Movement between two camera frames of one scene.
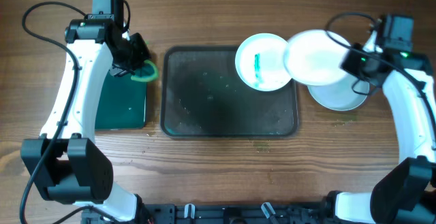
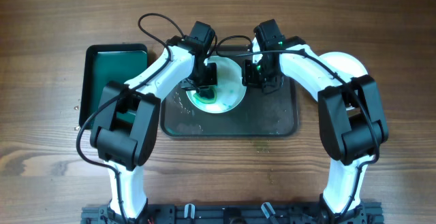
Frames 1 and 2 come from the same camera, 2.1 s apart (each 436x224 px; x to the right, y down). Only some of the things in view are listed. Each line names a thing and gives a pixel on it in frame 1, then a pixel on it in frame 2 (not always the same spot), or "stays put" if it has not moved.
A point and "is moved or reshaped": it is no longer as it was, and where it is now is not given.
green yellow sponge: [148, 72] is moved or reshaped
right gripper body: [351, 61] -> [257, 77]
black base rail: [214, 214] stays put
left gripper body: [137, 54] -> [201, 81]
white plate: [259, 62] is moved or reshaped
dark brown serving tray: [202, 95] stays put
